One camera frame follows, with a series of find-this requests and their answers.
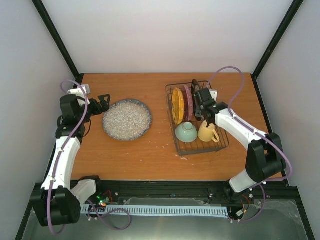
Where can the black right frame post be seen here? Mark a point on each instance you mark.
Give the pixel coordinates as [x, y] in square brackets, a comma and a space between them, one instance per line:
[282, 28]

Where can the pink scalloped plate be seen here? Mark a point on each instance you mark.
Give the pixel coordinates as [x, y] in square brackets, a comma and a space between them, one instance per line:
[188, 103]

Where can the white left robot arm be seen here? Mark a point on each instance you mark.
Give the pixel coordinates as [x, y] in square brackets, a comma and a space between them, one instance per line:
[55, 202]

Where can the pale green ceramic bowl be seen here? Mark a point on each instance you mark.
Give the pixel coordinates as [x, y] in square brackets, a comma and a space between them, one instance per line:
[186, 132]

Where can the brown rimmed beige plate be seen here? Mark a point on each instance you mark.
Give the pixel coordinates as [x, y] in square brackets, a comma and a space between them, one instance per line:
[195, 87]

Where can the black frame post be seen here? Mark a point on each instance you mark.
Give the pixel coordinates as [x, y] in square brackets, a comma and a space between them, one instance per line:
[282, 28]
[43, 13]

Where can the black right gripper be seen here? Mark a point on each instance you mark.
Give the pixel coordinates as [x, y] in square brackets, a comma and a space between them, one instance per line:
[198, 112]

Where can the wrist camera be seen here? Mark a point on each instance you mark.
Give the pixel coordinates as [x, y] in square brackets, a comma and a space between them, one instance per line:
[213, 95]
[80, 90]

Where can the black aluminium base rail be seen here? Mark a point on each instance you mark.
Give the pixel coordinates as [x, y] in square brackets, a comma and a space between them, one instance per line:
[207, 191]

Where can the yellow ceramic mug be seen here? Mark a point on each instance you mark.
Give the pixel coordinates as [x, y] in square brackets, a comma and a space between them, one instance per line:
[207, 133]

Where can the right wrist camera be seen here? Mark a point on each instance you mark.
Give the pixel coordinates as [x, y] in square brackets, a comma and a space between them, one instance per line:
[213, 95]

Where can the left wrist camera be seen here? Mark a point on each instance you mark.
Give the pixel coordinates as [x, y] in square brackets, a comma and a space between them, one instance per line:
[80, 90]

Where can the light blue slotted cable duct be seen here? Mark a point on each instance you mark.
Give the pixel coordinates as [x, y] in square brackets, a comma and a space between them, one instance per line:
[163, 211]

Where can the dark speckled stone plate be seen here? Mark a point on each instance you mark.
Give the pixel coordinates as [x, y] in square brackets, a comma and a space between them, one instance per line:
[127, 120]

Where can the green wire dish rack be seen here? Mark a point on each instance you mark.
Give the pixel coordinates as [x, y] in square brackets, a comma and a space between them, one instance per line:
[197, 146]

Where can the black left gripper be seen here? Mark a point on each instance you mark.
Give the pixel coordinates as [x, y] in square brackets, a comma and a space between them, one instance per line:
[104, 108]

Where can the yellow polka dot plate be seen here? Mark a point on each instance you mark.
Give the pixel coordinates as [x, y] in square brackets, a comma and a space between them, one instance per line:
[178, 106]

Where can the black left frame post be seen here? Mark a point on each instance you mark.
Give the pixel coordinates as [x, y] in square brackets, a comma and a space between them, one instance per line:
[43, 13]

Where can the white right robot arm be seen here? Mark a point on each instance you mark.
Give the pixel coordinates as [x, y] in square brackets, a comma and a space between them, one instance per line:
[264, 158]

